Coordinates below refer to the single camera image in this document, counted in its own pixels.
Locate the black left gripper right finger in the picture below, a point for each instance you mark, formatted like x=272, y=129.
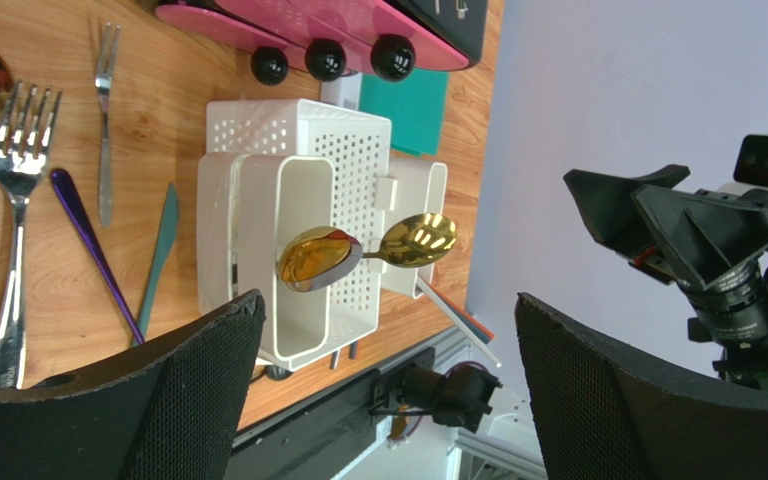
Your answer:
x=603, y=409

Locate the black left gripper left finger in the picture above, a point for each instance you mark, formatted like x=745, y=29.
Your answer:
x=167, y=409

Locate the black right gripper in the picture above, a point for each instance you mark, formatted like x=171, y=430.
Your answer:
x=713, y=245

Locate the teal plastic knife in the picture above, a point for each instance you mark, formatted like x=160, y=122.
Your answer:
x=165, y=239

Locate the gold spoon in caddy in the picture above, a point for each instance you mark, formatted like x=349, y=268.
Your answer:
x=318, y=258

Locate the white perforated utensil caddy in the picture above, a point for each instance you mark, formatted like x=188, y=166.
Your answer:
x=275, y=168

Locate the gold slotted spoon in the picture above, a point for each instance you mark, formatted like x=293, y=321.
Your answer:
x=416, y=241

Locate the purple metal spoon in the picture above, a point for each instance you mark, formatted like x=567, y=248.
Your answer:
x=69, y=197

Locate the large silver fork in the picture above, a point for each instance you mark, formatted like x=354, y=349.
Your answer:
x=27, y=124

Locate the small silver fork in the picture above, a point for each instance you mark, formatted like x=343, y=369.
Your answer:
x=104, y=75

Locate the teal cutting mat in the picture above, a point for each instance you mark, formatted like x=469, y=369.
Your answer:
x=415, y=107

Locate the black and pink drawer box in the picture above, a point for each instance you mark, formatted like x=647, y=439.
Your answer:
x=334, y=39

